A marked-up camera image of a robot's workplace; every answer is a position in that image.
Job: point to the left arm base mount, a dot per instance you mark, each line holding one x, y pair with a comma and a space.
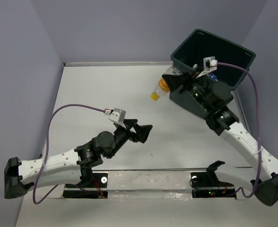
97, 189

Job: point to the dark green plastic bin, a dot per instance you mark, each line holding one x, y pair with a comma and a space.
215, 56

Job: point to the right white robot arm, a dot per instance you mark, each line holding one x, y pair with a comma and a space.
263, 179

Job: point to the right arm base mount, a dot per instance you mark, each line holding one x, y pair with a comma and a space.
205, 184

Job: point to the small yellow cap bottle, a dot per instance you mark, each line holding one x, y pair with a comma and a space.
162, 88

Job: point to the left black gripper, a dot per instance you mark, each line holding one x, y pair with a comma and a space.
141, 131

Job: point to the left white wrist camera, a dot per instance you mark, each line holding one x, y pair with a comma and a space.
117, 116

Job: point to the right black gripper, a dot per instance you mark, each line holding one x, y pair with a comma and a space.
175, 81

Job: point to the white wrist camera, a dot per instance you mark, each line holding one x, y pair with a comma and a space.
117, 116
209, 65

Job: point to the blue label bottle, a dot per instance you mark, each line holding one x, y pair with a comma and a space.
213, 76

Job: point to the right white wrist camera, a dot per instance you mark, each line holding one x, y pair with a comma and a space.
209, 65

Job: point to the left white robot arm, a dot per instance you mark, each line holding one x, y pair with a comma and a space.
71, 167

